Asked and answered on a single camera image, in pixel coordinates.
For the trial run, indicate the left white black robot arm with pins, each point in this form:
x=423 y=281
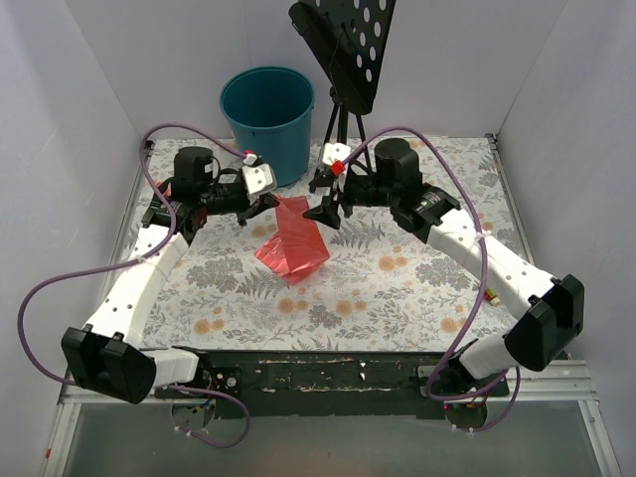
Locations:
x=104 y=356

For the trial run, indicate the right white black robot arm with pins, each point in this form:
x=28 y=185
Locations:
x=548 y=310

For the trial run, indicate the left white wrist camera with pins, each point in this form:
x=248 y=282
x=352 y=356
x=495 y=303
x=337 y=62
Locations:
x=258 y=180

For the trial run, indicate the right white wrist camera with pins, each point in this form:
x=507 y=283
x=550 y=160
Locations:
x=333 y=156

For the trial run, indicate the black perforated music stand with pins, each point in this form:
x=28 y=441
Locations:
x=348 y=39

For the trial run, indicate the teal plastic trash bin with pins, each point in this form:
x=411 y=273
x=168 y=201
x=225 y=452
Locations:
x=269 y=111

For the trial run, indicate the red plastic trash bag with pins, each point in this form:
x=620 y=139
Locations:
x=297 y=249

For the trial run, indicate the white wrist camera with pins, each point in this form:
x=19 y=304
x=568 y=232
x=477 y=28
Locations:
x=333 y=156
x=258 y=180

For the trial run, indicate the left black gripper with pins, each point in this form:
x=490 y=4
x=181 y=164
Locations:
x=253 y=205

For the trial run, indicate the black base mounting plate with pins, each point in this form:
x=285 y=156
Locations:
x=304 y=383

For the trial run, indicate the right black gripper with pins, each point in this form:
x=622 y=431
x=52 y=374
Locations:
x=336 y=190

